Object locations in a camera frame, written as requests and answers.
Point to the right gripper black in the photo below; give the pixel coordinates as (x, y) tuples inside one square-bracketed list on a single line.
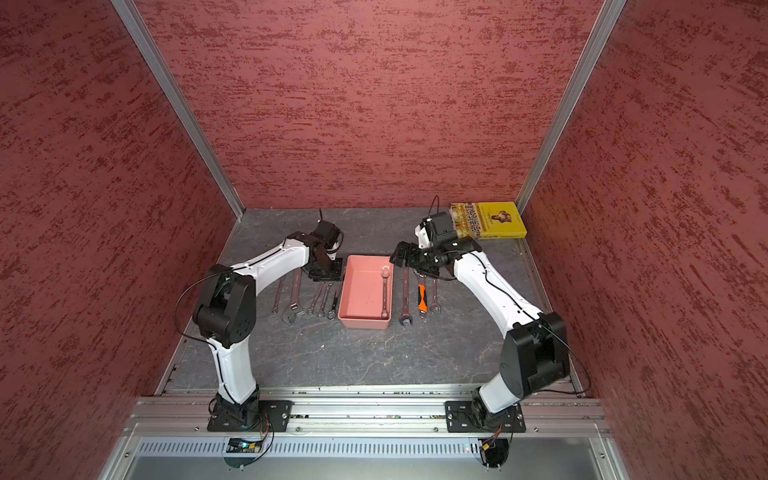
[(412, 249)]

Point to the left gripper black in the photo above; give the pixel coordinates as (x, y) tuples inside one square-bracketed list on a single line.
[(336, 274)]

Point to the small combination wrench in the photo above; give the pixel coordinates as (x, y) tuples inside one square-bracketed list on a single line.
[(277, 298)]

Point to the small end wrench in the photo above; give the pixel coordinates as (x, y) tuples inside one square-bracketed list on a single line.
[(324, 299)]

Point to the orange handled adjustable wrench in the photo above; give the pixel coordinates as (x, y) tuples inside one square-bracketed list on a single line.
[(422, 297)]

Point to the pink plastic storage box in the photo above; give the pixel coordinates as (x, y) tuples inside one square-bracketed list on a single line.
[(361, 298)]

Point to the long silver combination wrench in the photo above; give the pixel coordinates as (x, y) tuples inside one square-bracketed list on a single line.
[(405, 318)]

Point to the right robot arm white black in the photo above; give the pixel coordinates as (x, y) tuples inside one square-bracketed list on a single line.
[(535, 351)]

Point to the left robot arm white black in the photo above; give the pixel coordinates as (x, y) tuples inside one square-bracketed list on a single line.
[(226, 314)]

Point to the yellow cardboard box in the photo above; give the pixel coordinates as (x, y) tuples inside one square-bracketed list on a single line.
[(488, 220)]

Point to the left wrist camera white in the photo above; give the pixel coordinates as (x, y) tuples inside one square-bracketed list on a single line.
[(328, 233)]

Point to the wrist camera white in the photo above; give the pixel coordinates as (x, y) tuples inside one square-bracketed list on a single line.
[(328, 233), (436, 230)]

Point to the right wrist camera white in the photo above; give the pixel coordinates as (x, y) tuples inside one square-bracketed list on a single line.
[(436, 230)]

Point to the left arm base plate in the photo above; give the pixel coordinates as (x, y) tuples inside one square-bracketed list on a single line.
[(254, 416)]

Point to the aluminium front rail frame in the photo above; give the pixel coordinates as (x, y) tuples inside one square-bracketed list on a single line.
[(386, 422)]

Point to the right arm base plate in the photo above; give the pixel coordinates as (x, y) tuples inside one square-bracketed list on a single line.
[(471, 417)]

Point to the left controller board with wires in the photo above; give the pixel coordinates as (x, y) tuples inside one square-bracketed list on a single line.
[(242, 452)]

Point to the controller board with wires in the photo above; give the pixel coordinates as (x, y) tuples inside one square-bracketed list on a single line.
[(494, 450), (242, 452)]

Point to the right controller board with wires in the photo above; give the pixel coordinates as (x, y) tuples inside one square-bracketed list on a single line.
[(494, 450)]

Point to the right aluminium corner post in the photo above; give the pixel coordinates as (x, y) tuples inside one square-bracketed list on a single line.
[(604, 24)]

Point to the aluminium corner post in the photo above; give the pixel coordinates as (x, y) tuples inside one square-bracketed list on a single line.
[(604, 24), (142, 38)]

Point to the left aluminium corner post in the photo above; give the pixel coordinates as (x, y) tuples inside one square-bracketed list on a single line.
[(142, 38)]

